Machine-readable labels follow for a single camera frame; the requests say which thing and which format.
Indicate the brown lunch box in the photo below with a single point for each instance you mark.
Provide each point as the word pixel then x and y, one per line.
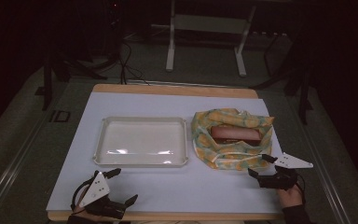
pixel 235 133

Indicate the white table mat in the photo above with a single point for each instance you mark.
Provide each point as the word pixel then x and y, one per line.
pixel 174 186

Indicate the white metal stand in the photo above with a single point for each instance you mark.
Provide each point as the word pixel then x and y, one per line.
pixel 209 23

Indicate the black tripod stand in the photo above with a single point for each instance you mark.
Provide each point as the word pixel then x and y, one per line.
pixel 304 93
pixel 59 67

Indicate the wooden table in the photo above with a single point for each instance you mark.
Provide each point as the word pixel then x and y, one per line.
pixel 174 90

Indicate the yellow green patterned cloth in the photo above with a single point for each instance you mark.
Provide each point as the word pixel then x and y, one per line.
pixel 230 155

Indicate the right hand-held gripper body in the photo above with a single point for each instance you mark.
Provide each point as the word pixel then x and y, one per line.
pixel 280 180

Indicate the person's left hand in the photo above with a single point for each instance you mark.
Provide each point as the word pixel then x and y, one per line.
pixel 81 211

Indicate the person's right hand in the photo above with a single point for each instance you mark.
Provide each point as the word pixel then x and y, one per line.
pixel 291 196

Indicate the white plastic tray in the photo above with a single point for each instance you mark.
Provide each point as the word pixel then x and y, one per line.
pixel 141 141

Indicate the black rectangular floor frame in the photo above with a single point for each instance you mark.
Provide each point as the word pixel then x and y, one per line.
pixel 59 116

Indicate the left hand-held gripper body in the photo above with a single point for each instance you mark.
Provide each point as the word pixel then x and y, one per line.
pixel 95 189

